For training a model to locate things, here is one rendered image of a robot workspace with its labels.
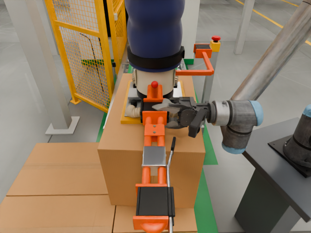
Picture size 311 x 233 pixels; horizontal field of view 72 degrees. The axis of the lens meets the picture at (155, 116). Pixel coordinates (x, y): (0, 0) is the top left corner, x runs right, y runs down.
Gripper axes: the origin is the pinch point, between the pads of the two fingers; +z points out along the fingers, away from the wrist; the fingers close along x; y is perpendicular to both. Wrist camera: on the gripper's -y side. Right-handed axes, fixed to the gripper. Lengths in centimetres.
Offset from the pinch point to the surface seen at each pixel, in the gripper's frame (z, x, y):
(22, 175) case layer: 76, -60, 21
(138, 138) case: 6.3, -12.8, 2.5
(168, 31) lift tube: -4.5, 22.8, 18.7
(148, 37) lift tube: 2.5, 21.1, 17.8
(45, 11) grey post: 177, -41, 336
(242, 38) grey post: -167, -81, 335
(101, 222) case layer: 25, -59, -7
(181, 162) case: -10.0, -18.6, -4.7
